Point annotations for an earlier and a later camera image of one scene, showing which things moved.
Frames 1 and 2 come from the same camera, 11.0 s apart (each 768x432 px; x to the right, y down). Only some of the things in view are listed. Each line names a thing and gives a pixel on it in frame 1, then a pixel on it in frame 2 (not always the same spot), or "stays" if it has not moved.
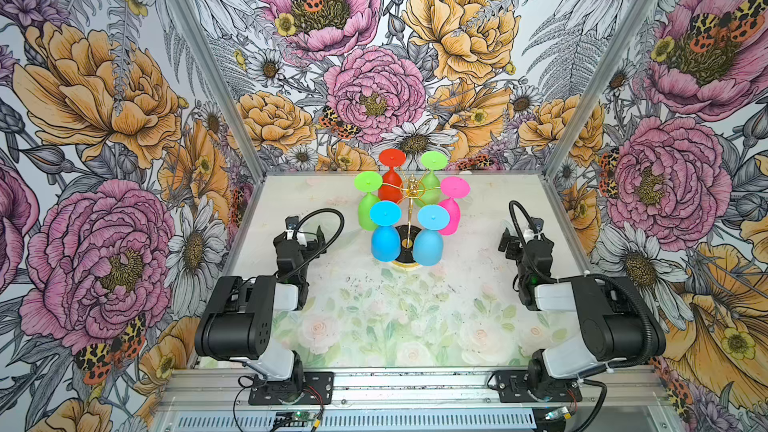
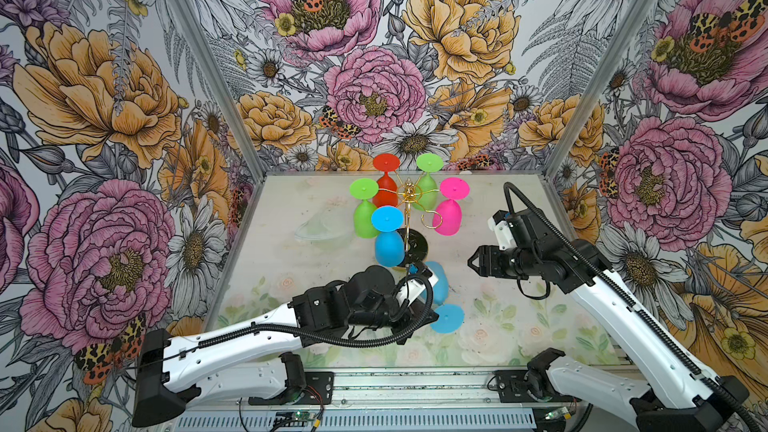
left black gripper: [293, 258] → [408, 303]
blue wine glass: [428, 243] → [446, 318]
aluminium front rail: [229, 390] stays
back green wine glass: [430, 190] stays
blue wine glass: [386, 242] stays
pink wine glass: [453, 187] stays
